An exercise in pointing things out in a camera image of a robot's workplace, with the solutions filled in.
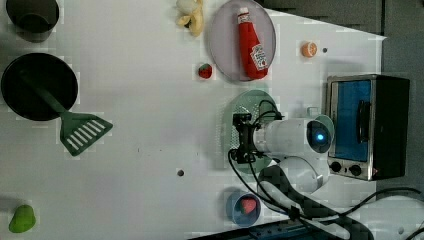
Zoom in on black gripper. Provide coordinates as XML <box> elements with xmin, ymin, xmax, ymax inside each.
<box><xmin>232</xmin><ymin>113</ymin><xmax>256</xmax><ymax>164</ymax></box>

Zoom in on mint green plastic strainer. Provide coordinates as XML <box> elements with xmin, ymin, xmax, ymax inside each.
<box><xmin>222</xmin><ymin>90</ymin><xmax>283</xmax><ymax>174</ymax></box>

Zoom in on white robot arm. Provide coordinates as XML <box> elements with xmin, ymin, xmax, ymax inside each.
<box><xmin>228</xmin><ymin>113</ymin><xmax>423</xmax><ymax>240</ymax></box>

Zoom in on pink toy strawberry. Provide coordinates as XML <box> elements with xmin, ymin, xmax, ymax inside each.
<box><xmin>240</xmin><ymin>198</ymin><xmax>257</xmax><ymax>214</ymax></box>

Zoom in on blue bowl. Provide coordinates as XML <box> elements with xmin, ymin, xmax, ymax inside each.
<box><xmin>226</xmin><ymin>190</ymin><xmax>261</xmax><ymax>227</ymax></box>

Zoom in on mint green mug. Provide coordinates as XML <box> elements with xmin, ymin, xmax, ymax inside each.
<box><xmin>307</xmin><ymin>107</ymin><xmax>335</xmax><ymax>143</ymax></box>

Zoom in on red toy strawberry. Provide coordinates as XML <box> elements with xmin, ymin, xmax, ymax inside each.
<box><xmin>198</xmin><ymin>64</ymin><xmax>213</xmax><ymax>79</ymax></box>

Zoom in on red ketchup bottle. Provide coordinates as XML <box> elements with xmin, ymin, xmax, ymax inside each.
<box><xmin>237</xmin><ymin>7</ymin><xmax>269</xmax><ymax>80</ymax></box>

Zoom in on grey round plate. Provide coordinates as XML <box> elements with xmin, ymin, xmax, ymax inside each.
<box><xmin>208</xmin><ymin>0</ymin><xmax>276</xmax><ymax>81</ymax></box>

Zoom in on orange toy half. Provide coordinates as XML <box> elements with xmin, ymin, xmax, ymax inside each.
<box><xmin>301</xmin><ymin>42</ymin><xmax>317</xmax><ymax>58</ymax></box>

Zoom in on silver toaster oven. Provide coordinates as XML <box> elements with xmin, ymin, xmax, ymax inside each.
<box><xmin>326</xmin><ymin>74</ymin><xmax>410</xmax><ymax>181</ymax></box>

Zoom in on peeled toy banana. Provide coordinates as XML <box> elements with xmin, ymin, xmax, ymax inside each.
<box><xmin>176</xmin><ymin>0</ymin><xmax>205</xmax><ymax>37</ymax></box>

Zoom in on green slotted spatula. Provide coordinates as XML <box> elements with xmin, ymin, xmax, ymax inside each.
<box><xmin>19</xmin><ymin>71</ymin><xmax>113</xmax><ymax>156</ymax></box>

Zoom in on black pan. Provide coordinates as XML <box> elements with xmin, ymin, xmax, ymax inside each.
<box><xmin>1</xmin><ymin>53</ymin><xmax>78</xmax><ymax>121</ymax></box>

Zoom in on green toy pear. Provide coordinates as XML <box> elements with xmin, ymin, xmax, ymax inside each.
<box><xmin>9</xmin><ymin>204</ymin><xmax>36</xmax><ymax>233</ymax></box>

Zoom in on dark grey cup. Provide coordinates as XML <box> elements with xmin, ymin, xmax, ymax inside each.
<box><xmin>6</xmin><ymin>0</ymin><xmax>60</xmax><ymax>43</ymax></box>

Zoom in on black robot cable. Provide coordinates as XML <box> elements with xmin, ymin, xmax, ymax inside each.
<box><xmin>227</xmin><ymin>99</ymin><xmax>424</xmax><ymax>240</ymax></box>

